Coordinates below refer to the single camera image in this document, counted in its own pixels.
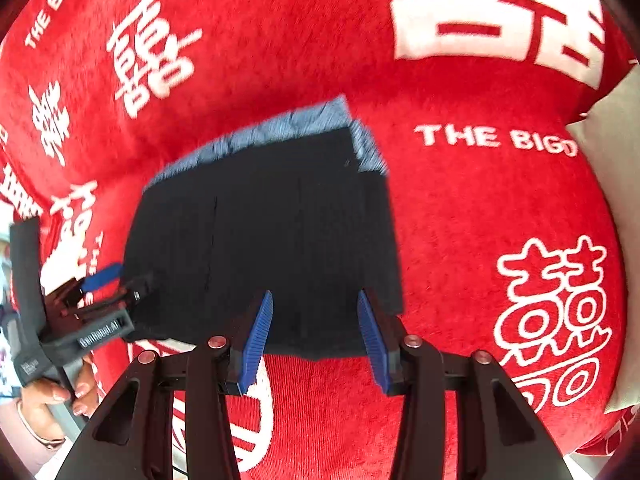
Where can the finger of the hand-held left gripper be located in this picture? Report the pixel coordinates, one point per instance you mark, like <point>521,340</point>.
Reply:
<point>102,277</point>
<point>140,287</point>

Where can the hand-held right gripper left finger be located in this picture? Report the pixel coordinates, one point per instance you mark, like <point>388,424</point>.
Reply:
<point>255,340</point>

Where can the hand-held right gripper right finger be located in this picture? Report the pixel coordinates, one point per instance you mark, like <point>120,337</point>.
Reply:
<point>375,340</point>

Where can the black pants with blue trim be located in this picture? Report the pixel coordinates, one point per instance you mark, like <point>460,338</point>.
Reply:
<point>260,240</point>

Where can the person's left forearm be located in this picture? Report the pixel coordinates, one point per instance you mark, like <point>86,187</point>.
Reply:
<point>25,440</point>

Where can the person's left hand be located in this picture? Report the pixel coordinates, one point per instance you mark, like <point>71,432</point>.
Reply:
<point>45,400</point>

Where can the red printed blanket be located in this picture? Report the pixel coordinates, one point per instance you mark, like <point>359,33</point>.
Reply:
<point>475,210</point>

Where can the white pillow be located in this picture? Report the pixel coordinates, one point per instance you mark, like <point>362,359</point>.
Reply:
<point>617,185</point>

